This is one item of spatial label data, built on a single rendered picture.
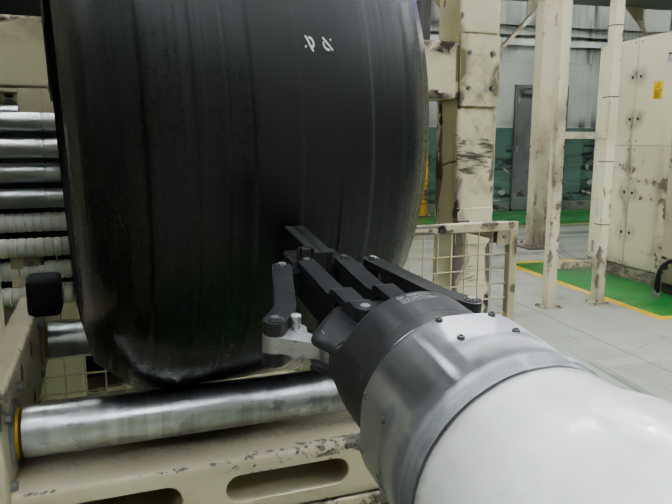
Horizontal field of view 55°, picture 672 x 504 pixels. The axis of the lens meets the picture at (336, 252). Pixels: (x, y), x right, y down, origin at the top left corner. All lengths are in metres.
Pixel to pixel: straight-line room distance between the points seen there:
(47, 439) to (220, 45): 0.36
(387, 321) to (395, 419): 0.06
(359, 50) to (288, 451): 0.37
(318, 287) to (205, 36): 0.19
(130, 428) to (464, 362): 0.43
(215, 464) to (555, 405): 0.46
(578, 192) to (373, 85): 11.64
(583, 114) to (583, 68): 0.77
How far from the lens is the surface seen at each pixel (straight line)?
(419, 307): 0.28
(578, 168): 12.07
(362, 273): 0.40
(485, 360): 0.23
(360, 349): 0.28
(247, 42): 0.47
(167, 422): 0.62
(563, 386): 0.21
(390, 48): 0.52
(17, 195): 1.05
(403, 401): 0.24
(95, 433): 0.62
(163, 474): 0.62
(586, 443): 0.18
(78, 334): 0.88
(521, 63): 11.47
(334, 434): 0.66
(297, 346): 0.32
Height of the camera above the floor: 1.15
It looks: 10 degrees down
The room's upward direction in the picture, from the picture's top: straight up
